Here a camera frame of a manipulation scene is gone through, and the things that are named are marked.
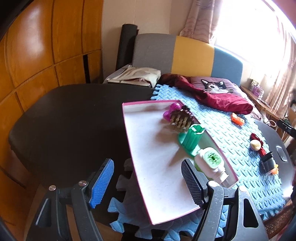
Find white green square bottle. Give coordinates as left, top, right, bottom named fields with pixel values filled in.
left=194, top=147, right=229, bottom=184

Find red metallic case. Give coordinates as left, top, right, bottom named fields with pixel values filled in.
left=250, top=133, right=267, bottom=157

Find cream yellow egg shaped object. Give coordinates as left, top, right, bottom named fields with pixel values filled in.
left=250, top=139, right=262, bottom=152

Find green plastic cup holder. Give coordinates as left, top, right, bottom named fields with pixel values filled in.
left=178, top=124, right=205, bottom=157

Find orange linked cube blocks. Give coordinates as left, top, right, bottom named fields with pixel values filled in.
left=230, top=113, right=245, bottom=126

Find brown mushroom wooden massager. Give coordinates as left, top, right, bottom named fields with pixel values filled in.
left=170, top=105, right=195, bottom=133

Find purple perforated plastic toy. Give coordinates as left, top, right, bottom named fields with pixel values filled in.
left=163, top=102, right=182, bottom=121

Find black grey cylindrical jar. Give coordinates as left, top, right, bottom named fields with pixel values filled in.
left=260, top=152, right=275, bottom=174

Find orange plastic track piece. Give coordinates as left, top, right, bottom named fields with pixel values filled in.
left=271, top=164, right=278, bottom=175

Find grey round stool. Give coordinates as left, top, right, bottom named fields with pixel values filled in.
left=253, top=119, right=295, bottom=186

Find wooden side shelf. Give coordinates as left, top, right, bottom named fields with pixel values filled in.
left=240, top=85, right=280, bottom=121

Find blue foam puzzle mat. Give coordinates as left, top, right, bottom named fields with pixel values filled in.
left=108, top=84, right=285, bottom=240

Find purple box on shelf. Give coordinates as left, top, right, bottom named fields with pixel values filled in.
left=249, top=79, right=264, bottom=99

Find dark red folded blanket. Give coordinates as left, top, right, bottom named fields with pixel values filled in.
left=158, top=74, right=253, bottom=114

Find black low table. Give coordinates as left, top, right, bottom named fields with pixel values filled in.
left=9, top=84, right=153, bottom=187

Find purple cat face pillow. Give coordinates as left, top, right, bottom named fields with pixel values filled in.
left=190, top=77, right=243, bottom=97

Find beige canvas bag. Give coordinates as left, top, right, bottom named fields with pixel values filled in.
left=103, top=64, right=161, bottom=88

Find grey yellow blue headboard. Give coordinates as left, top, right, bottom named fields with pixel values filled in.
left=132, top=33, right=243, bottom=86

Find pink patterned curtain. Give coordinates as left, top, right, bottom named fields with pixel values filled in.
left=180, top=0, right=222, bottom=44

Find black rolled yoga mat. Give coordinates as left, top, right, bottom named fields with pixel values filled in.
left=115, top=24, right=138, bottom=70

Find wooden panel wardrobe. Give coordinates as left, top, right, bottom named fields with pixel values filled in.
left=1, top=1, right=103, bottom=240

